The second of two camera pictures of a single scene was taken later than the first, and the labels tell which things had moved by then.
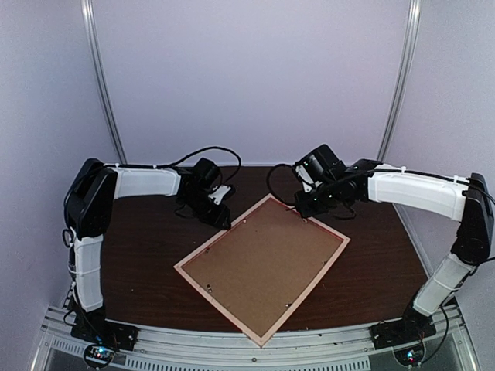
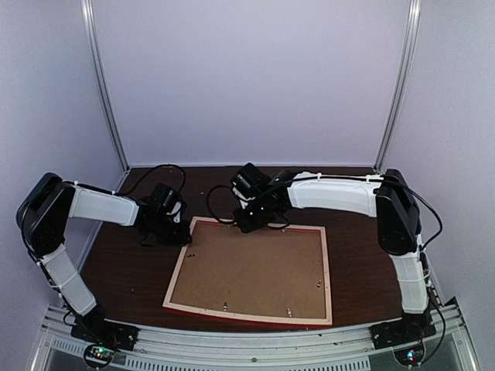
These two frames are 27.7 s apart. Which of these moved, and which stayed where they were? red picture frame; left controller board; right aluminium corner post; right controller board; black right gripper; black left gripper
Moved: red picture frame; black right gripper; black left gripper
Stayed: left controller board; right aluminium corner post; right controller board
